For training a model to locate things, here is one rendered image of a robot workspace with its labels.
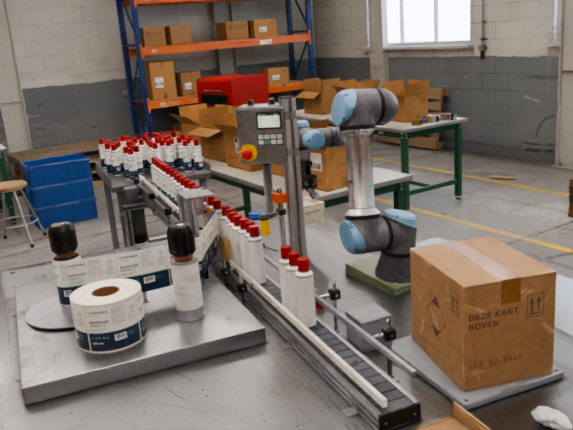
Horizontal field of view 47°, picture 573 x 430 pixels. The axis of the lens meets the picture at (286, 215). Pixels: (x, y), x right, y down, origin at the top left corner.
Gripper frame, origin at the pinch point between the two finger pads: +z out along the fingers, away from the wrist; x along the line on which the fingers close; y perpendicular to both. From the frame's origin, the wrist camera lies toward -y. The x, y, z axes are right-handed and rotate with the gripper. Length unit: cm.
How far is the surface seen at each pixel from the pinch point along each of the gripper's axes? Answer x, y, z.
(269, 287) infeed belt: -40, 40, 12
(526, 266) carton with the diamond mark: -15, 123, -14
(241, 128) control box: -40, 29, -41
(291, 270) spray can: -48, 68, -5
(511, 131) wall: 502, -308, 75
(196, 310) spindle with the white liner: -70, 47, 8
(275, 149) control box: -32, 36, -33
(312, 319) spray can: -46, 75, 9
